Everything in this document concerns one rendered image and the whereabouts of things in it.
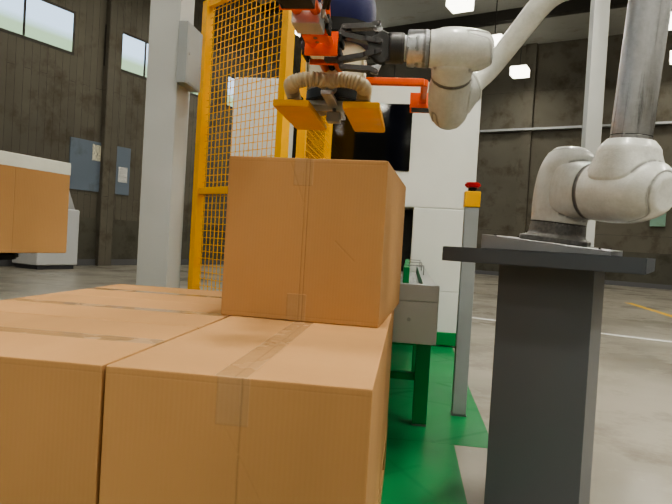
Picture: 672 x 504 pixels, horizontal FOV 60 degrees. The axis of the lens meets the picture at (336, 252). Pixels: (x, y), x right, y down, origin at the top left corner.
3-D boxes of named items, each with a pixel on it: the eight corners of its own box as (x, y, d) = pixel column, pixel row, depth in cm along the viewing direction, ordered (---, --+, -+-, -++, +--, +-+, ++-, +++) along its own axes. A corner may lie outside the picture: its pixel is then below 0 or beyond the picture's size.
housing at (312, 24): (295, 34, 130) (297, 14, 130) (326, 35, 129) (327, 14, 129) (289, 23, 123) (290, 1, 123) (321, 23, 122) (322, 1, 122)
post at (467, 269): (450, 411, 266) (463, 192, 264) (465, 413, 265) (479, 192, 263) (451, 415, 259) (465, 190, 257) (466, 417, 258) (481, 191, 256)
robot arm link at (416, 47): (428, 61, 139) (403, 61, 139) (427, 72, 148) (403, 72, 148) (430, 23, 139) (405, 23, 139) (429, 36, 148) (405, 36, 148)
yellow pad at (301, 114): (296, 129, 191) (297, 114, 191) (326, 131, 190) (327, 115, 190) (272, 105, 158) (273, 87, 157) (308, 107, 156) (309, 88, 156)
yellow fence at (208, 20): (176, 356, 347) (195, 1, 343) (191, 355, 354) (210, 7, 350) (267, 389, 286) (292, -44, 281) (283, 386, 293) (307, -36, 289)
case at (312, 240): (285, 295, 206) (291, 181, 205) (398, 304, 198) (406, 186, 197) (220, 314, 147) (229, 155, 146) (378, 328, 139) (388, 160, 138)
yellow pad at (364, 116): (354, 132, 189) (355, 116, 189) (385, 133, 188) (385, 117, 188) (341, 108, 155) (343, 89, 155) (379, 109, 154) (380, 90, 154)
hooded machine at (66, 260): (56, 266, 1030) (60, 182, 1027) (80, 269, 995) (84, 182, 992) (9, 266, 959) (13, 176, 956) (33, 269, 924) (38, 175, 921)
